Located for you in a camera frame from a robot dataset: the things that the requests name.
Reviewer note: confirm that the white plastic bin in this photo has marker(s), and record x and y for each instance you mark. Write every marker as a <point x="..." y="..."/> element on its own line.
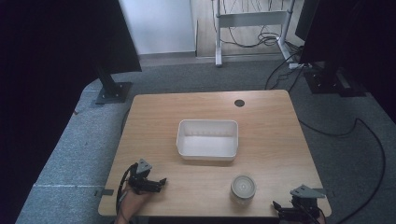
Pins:
<point x="207" y="140"/>

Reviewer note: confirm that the white desk frame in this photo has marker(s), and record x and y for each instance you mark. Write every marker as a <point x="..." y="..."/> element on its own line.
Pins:
<point x="249" y="19"/>

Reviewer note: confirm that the person's left hand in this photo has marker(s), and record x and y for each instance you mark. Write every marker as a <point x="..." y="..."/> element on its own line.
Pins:
<point x="134" y="199"/>

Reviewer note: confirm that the white wall panel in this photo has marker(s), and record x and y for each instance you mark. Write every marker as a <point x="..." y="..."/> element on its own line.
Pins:
<point x="158" y="26"/>

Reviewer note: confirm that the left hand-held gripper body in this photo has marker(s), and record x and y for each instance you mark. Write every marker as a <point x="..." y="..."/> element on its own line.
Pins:
<point x="140" y="176"/>

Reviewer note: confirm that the white power strip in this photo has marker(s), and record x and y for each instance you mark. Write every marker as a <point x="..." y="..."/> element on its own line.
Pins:
<point x="295" y="65"/>

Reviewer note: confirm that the person's right hand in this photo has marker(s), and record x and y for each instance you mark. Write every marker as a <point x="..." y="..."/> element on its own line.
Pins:
<point x="321" y="219"/>

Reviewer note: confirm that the black curtain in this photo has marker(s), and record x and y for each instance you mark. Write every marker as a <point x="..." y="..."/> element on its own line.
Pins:
<point x="46" y="77"/>

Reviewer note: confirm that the black metal stand base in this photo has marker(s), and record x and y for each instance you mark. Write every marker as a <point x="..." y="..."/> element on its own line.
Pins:
<point x="112" y="90"/>

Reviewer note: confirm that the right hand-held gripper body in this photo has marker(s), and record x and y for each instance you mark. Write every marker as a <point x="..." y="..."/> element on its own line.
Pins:
<point x="306" y="199"/>

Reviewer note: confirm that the grey table edge bracket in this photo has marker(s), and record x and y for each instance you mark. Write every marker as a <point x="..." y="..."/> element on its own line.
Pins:
<point x="104" y="192"/>

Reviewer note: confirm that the black stand base with bolts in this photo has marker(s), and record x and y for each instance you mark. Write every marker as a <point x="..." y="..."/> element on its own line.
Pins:
<point x="333" y="81"/>

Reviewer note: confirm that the black monitor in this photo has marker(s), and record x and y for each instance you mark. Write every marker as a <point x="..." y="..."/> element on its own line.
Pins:
<point x="345" y="31"/>

